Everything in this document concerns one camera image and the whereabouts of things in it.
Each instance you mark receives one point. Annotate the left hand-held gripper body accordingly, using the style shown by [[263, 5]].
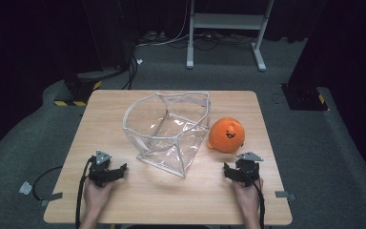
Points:
[[99, 170]]

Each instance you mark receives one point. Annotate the crumpled white tape scrap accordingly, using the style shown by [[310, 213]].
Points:
[[25, 188]]

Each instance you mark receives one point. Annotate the black square stand base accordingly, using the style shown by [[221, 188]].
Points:
[[303, 97]]

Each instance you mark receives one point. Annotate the clear plastic storage bag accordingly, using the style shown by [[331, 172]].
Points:
[[168, 133]]

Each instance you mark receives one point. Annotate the person's left hand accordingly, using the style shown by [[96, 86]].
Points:
[[96, 198]]

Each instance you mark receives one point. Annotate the small white paper scrap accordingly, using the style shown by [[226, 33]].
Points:
[[139, 61]]

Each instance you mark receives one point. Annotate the white metal stand frame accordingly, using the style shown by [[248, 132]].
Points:
[[225, 21]]

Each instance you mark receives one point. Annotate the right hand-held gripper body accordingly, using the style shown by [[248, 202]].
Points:
[[248, 170]]

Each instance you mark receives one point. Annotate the grey tape strip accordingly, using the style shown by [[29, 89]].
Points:
[[284, 194], [52, 197]]

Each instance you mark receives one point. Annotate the person's right hand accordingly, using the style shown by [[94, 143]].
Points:
[[248, 198]]

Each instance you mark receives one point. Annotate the black base with striped tape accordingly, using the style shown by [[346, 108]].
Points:
[[77, 89]]

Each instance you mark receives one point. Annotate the orange round plush toy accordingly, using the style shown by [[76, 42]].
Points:
[[225, 135]]

